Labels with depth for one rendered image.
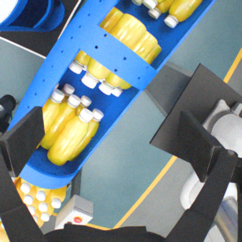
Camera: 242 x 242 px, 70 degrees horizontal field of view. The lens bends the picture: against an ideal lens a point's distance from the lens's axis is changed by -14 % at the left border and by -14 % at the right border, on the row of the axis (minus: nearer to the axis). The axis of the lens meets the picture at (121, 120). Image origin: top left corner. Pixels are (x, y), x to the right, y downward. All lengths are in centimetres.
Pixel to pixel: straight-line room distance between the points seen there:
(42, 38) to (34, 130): 142
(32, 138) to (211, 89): 71
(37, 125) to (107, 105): 53
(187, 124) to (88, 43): 33
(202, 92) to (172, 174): 167
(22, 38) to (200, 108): 134
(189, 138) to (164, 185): 227
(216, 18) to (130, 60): 162
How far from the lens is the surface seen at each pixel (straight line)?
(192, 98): 77
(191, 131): 16
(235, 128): 70
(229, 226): 63
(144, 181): 230
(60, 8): 155
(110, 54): 44
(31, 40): 161
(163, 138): 79
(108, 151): 199
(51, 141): 68
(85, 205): 94
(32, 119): 17
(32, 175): 60
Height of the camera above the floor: 167
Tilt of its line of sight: 65 degrees down
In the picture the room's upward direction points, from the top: 165 degrees clockwise
